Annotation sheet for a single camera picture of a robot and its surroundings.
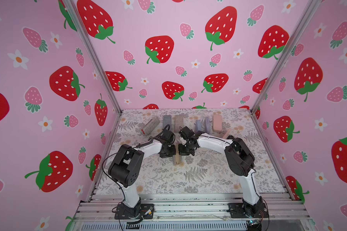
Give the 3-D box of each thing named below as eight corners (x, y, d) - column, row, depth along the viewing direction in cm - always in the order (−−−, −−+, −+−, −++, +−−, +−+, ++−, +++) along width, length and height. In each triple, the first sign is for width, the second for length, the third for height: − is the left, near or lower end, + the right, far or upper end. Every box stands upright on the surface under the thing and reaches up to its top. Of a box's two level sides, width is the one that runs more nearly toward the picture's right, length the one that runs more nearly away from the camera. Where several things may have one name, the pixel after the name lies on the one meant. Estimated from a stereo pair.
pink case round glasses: (212, 131, 110) (213, 130, 109) (212, 112, 124) (213, 110, 122) (222, 132, 109) (223, 131, 108) (221, 113, 123) (222, 111, 122)
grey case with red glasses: (143, 135, 108) (141, 129, 102) (155, 121, 117) (154, 115, 111) (148, 137, 107) (146, 131, 101) (160, 123, 115) (159, 117, 110)
